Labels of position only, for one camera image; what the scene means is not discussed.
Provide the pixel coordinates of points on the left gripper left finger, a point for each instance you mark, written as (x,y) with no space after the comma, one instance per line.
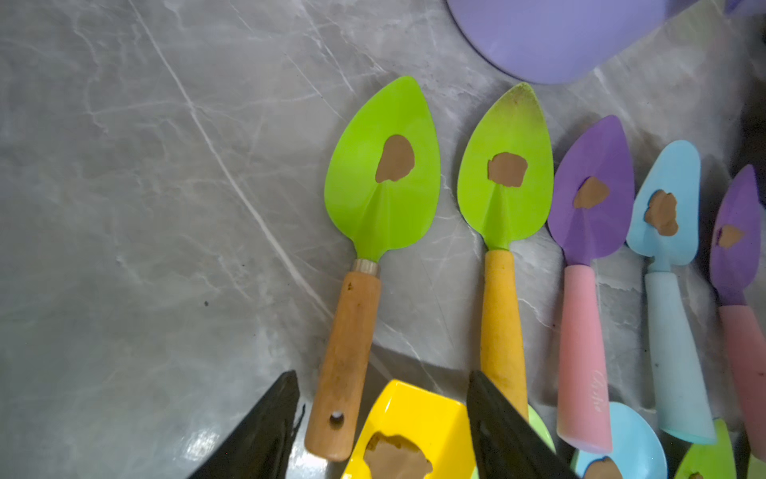
(260,446)

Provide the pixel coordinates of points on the light blue round trowel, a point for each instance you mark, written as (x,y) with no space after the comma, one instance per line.
(636,450)

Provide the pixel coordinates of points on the purple plastic bucket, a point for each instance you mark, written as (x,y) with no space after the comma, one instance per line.
(557,42)

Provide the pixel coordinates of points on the yellow square trowel wooden handle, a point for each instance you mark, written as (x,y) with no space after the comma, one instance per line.
(413,433)

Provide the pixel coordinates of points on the purple trowel pink handle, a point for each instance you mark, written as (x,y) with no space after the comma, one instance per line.
(589,219)
(733,264)

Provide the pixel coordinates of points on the green pointed trowel wooden handle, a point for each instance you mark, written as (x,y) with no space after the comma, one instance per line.
(710,461)

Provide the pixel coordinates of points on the green square trowel wooden handle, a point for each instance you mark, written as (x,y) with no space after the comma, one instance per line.
(538,425)

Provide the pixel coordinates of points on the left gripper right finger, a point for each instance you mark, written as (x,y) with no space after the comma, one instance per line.
(504,443)

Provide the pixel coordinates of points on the purple trowel pink handle right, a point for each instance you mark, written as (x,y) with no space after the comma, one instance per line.
(733,264)

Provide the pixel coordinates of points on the green trowel yellow handle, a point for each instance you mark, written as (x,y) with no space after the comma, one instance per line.
(505,190)

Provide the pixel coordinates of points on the green square trowel right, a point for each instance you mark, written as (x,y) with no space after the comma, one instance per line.
(756,468)

